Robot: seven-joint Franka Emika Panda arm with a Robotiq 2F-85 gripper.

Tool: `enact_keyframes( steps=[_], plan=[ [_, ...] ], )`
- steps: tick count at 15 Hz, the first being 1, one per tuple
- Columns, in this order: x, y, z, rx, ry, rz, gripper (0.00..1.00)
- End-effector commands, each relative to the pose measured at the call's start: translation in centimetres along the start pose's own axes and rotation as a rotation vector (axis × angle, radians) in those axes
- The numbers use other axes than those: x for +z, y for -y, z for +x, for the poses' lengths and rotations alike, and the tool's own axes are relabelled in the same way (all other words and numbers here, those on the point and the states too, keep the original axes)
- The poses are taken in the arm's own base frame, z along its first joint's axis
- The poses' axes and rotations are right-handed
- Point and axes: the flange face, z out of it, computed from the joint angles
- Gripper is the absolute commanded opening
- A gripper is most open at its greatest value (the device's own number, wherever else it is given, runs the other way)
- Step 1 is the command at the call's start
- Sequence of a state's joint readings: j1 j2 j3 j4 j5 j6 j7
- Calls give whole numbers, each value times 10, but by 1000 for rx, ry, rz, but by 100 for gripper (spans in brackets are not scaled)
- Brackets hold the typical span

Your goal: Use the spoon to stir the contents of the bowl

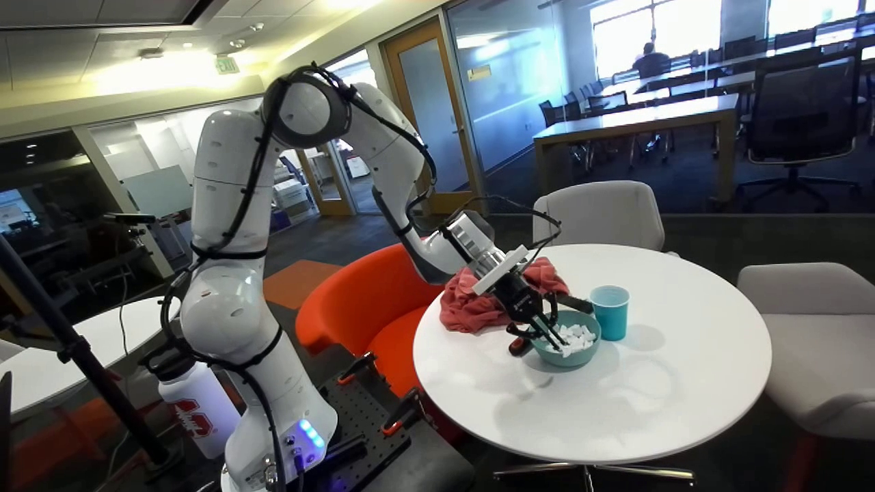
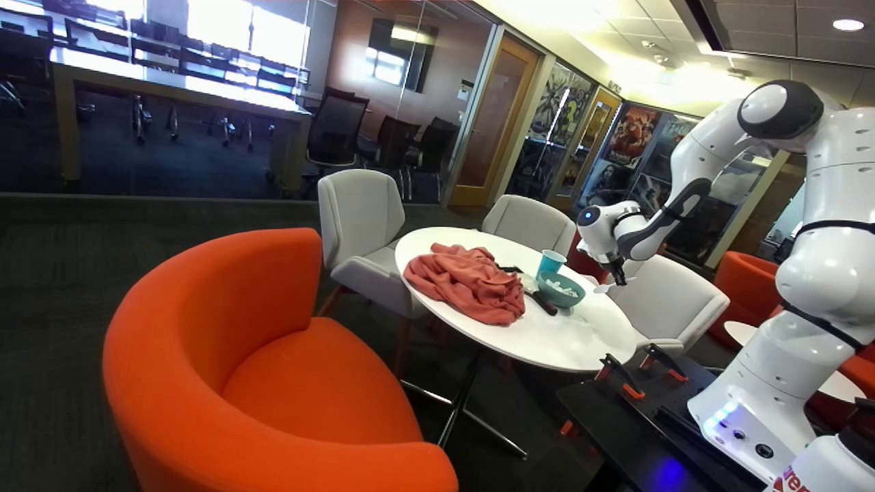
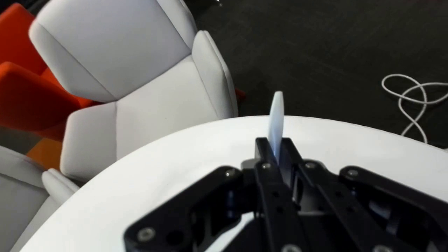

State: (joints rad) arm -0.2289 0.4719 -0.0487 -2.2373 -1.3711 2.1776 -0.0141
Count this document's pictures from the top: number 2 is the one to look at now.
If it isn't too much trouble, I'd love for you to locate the blue plastic cup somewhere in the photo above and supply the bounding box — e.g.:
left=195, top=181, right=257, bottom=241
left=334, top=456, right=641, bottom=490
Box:
left=534, top=248, right=572, bottom=288

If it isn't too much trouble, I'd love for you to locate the wooden framed door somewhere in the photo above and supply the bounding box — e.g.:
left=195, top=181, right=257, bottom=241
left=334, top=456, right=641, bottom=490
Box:
left=452, top=34, right=546, bottom=214
left=556, top=84, right=624, bottom=214

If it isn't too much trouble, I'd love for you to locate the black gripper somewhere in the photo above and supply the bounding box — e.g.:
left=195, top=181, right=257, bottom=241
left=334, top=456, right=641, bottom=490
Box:
left=604, top=248, right=634, bottom=288

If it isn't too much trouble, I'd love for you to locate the red crumpled cloth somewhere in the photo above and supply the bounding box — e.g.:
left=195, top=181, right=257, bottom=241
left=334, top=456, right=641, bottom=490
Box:
left=404, top=241, right=531, bottom=329

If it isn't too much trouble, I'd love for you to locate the thin black stick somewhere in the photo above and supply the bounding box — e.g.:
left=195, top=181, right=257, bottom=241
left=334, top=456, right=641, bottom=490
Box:
left=526, top=288, right=560, bottom=318

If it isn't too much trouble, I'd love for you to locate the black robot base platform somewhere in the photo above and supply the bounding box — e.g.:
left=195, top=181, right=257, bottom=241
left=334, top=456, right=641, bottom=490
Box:
left=556, top=351, right=795, bottom=492

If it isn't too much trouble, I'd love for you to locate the metal table base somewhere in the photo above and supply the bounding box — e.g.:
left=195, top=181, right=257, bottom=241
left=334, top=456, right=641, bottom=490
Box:
left=400, top=351, right=531, bottom=461

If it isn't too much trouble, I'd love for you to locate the dark wall screen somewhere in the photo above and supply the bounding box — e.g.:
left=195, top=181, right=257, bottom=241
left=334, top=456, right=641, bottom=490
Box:
left=367, top=17, right=437, bottom=92

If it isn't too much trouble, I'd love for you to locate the teal bowl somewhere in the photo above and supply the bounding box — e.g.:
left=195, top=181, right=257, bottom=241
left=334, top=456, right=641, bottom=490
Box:
left=534, top=271, right=587, bottom=314

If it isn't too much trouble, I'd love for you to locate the white tub armchair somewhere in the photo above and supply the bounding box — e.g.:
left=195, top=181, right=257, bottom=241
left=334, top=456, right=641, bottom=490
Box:
left=314, top=168, right=422, bottom=322
left=478, top=191, right=583, bottom=258
left=602, top=252, right=732, bottom=352

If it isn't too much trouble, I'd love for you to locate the white jug with red label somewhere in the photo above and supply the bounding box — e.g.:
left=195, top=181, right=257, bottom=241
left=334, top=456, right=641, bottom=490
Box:
left=762, top=419, right=875, bottom=492

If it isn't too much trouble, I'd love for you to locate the orange tub armchair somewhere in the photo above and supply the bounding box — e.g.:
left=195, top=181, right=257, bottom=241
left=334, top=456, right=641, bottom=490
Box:
left=102, top=226, right=462, bottom=492
left=710, top=252, right=787, bottom=352
left=567, top=230, right=674, bottom=284
left=833, top=351, right=875, bottom=405

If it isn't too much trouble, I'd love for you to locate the colourful wall poster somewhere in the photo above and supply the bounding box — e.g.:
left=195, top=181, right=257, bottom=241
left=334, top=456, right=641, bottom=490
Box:
left=604, top=101, right=661, bottom=170

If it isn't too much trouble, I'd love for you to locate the orange-handled clamp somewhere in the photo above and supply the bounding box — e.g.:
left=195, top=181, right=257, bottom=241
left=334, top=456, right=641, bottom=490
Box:
left=637, top=343, right=693, bottom=385
left=597, top=352, right=650, bottom=405

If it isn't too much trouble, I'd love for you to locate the long wooden table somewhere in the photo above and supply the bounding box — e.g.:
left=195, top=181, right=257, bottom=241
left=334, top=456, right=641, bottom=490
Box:
left=49, top=45, right=314, bottom=188

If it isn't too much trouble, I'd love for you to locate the black office chair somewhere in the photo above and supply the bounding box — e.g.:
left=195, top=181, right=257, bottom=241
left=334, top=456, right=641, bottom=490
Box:
left=374, top=116, right=423, bottom=176
left=414, top=118, right=462, bottom=181
left=304, top=90, right=371, bottom=173

